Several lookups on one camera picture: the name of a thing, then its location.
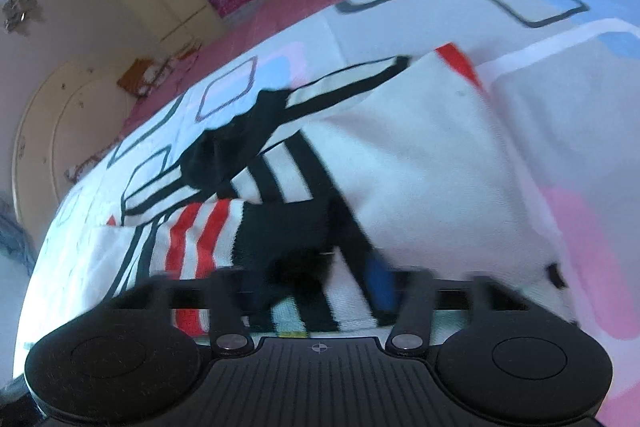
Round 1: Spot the silver wall ornament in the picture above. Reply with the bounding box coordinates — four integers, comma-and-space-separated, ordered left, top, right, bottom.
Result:
2, 0, 42, 34

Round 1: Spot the pink bedsheet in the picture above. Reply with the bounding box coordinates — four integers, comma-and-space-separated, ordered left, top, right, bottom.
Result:
120, 0, 432, 142

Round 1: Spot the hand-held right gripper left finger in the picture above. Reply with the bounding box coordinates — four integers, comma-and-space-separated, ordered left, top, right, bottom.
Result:
107, 267, 253, 354

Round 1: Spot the striped knit sweater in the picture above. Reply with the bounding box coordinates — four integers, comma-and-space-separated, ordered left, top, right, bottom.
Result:
90, 42, 583, 340

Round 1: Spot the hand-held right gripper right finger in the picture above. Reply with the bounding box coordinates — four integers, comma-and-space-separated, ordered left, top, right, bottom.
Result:
362, 251, 532, 354

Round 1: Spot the cream curved headboard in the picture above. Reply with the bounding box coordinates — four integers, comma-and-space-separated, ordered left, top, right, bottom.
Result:
12, 56, 132, 228

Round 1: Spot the brown patterned cushion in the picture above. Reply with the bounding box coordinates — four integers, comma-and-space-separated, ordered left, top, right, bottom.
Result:
117, 57, 168, 98

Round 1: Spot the white bedsheet with square print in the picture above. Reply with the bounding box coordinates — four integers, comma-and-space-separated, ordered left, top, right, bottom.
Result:
12, 0, 640, 427

